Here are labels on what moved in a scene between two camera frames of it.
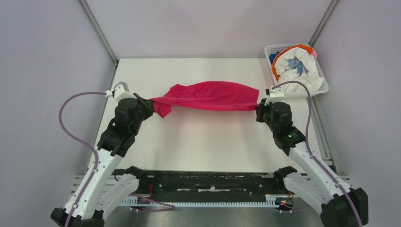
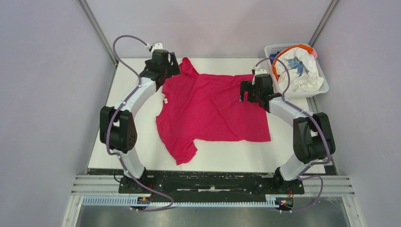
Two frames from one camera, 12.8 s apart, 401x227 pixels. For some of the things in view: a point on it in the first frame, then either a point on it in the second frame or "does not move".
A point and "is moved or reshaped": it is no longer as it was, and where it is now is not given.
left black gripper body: [137, 122] → [167, 70]
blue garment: [272, 56] does not move
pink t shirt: [219, 96] is moved or reshaped
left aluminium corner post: [99, 32] does not move
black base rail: [161, 185] does not move
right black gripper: [260, 109] → [247, 86]
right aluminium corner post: [323, 22] does not move
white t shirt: [295, 64] does not move
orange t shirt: [306, 47] does not move
